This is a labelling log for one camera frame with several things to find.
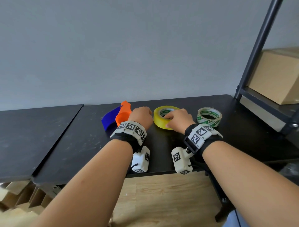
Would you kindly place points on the person's left hand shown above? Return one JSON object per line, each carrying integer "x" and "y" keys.
{"x": 141, "y": 115}

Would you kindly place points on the person's right hand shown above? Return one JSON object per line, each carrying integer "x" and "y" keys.
{"x": 181, "y": 120}

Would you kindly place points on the person's right thumb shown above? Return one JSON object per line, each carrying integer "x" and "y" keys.
{"x": 169, "y": 126}

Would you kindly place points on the yellow tape roll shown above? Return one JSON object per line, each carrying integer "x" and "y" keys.
{"x": 158, "y": 120}

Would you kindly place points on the orange tape dispenser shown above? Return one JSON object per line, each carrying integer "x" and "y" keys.
{"x": 123, "y": 114}

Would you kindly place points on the person's left forearm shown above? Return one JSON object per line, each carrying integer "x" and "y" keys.
{"x": 93, "y": 182}

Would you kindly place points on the person's right forearm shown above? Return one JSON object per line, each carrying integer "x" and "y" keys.
{"x": 245, "y": 184}

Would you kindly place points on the black wristband with marker tags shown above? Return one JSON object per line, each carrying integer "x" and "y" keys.
{"x": 200, "y": 136}
{"x": 130, "y": 131}

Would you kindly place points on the clear tape roll green print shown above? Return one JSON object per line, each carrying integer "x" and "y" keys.
{"x": 210, "y": 120}

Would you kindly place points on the blue plastic dispenser part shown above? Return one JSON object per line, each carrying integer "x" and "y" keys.
{"x": 108, "y": 119}

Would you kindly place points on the black table leg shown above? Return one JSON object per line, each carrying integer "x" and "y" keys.
{"x": 220, "y": 198}

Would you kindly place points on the person's blue trousers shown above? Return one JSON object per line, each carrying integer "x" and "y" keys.
{"x": 231, "y": 219}

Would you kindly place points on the brown cardboard box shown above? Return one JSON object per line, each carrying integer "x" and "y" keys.
{"x": 275, "y": 77}

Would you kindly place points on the folded cardboard pieces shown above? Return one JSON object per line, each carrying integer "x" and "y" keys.
{"x": 21, "y": 196}

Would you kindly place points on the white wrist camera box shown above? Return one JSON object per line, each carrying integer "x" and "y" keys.
{"x": 181, "y": 161}
{"x": 140, "y": 160}

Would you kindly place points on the black metal shelf frame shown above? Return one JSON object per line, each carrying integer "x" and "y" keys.
{"x": 257, "y": 46}

